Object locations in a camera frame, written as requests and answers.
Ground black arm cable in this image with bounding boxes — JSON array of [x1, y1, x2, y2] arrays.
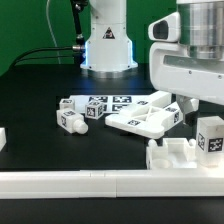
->
[[9, 0, 88, 69]]

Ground white marker base sheet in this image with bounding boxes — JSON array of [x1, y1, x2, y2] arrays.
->
[[70, 95, 149, 113]]

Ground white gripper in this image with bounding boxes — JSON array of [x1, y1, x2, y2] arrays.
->
[[148, 12, 224, 126]]

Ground white chair backrest frame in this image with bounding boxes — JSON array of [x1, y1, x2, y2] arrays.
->
[[105, 91, 183, 139]]

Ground white chair seat part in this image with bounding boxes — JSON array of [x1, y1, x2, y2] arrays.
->
[[145, 137, 224, 172]]

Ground white cube nut with marker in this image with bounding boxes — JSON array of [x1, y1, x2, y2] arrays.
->
[[85, 100, 104, 119]]

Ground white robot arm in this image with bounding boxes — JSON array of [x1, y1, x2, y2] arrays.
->
[[81, 0, 224, 111]]

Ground white U-shaped fence frame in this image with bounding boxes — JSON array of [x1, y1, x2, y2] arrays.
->
[[0, 127, 224, 200]]

